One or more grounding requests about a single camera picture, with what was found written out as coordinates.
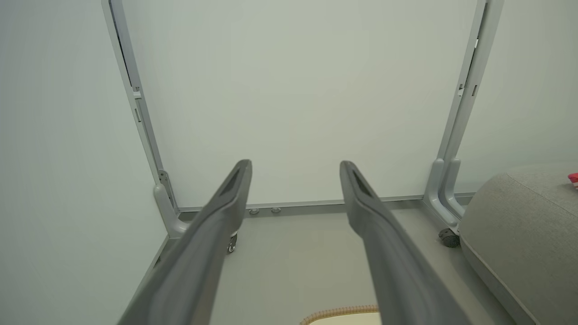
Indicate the small caster wheel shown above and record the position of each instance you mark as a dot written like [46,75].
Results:
[449,238]
[232,244]

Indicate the grey fabric sofa seat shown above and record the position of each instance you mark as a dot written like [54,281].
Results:
[524,234]

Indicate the grey partition post with foot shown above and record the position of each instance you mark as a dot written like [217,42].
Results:
[169,212]
[440,194]

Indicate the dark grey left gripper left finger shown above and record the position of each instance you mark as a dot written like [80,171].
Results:
[203,253]

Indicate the white perforated laundry basket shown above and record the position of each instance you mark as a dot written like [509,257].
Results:
[343,318]

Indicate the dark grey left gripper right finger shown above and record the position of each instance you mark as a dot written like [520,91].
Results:
[393,262]

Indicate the red basketball jersey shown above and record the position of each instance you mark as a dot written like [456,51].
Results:
[573,180]

